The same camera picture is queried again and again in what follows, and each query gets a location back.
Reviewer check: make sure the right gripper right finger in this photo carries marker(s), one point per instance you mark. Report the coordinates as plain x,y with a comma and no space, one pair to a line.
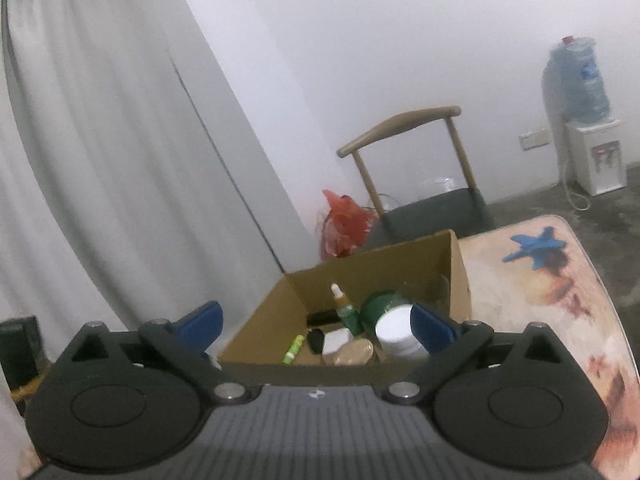
451,345

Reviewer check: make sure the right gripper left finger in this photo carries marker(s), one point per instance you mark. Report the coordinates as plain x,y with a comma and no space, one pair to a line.
182,346

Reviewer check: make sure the white supplement bottle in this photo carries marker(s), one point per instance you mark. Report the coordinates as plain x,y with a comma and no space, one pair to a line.
395,336

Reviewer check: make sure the green round jar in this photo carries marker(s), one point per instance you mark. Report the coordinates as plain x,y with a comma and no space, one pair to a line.
377,304

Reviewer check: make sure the small green dropper bottle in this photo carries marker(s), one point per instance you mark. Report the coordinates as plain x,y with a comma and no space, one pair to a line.
348,313

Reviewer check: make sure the black cylindrical tube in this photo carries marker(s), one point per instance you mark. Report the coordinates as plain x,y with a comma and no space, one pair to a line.
322,318

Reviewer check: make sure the cardboard box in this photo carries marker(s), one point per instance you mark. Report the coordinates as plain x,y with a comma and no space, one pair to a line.
427,271

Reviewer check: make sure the green marker pen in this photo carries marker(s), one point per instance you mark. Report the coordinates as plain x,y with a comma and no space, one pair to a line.
293,350

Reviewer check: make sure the wooden chair dark seat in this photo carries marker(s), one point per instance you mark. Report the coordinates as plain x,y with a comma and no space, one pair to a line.
459,210

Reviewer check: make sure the white curtain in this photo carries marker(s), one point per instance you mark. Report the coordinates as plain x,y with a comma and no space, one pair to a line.
115,205

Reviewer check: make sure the red plastic bag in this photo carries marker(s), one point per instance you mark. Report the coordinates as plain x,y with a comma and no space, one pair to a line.
345,227

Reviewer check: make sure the white water dispenser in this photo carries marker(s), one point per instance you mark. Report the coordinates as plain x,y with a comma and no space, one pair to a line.
597,156

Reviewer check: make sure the blue water jug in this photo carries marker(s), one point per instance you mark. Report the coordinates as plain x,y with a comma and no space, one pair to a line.
572,85

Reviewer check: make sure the wall power socket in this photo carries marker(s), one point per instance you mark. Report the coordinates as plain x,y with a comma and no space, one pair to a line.
535,139

